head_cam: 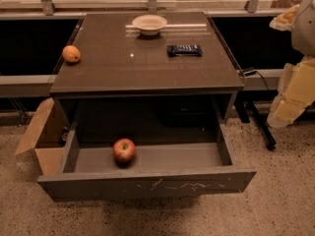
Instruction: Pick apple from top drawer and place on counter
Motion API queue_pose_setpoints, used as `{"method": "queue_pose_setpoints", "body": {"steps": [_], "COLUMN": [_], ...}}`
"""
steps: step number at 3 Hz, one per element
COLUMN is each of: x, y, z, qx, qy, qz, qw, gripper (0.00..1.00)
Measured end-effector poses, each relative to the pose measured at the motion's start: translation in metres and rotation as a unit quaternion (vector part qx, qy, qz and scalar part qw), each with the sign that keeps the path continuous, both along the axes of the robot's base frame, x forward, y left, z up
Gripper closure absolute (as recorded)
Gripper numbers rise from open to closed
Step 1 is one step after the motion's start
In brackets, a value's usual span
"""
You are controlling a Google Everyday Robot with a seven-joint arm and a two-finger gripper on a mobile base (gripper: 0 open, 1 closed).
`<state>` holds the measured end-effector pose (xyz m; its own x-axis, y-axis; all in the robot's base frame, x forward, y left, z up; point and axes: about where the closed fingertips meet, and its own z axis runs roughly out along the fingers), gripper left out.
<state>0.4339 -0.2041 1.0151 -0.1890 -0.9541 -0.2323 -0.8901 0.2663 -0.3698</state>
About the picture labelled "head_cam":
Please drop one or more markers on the open grey top drawer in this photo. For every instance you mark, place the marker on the open grey top drawer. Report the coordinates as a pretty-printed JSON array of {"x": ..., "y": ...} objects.
[{"x": 185, "y": 153}]

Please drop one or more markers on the dark grey cabinet counter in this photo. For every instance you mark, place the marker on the dark grey cabinet counter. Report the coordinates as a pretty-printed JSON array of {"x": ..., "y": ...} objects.
[{"x": 115, "y": 60}]

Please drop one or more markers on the brown cardboard box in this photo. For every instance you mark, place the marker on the brown cardboard box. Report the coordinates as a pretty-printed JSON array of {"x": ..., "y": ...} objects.
[{"x": 43, "y": 136}]

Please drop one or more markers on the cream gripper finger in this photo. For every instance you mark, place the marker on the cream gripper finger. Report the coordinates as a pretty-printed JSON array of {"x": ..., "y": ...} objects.
[
  {"x": 296, "y": 91},
  {"x": 285, "y": 20}
]

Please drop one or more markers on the red apple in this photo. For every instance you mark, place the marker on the red apple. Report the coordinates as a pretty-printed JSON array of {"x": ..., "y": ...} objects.
[{"x": 124, "y": 150}]

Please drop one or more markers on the grey window ledge rail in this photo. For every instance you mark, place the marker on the grey window ledge rail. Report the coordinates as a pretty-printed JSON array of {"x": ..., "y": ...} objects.
[{"x": 39, "y": 85}]

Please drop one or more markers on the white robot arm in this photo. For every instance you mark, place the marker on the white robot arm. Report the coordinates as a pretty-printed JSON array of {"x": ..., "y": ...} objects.
[{"x": 303, "y": 33}]

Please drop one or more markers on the orange fruit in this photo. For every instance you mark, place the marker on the orange fruit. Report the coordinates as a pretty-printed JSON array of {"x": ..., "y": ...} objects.
[{"x": 71, "y": 54}]

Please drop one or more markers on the white bowl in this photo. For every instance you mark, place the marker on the white bowl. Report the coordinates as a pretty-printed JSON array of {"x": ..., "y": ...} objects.
[{"x": 149, "y": 24}]

